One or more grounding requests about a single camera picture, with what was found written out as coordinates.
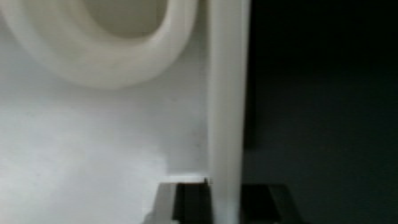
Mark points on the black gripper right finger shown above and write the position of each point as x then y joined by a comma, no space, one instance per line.
270,207

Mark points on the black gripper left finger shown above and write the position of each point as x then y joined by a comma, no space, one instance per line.
182,205

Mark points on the white square tabletop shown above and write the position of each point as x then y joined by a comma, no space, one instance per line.
124,75

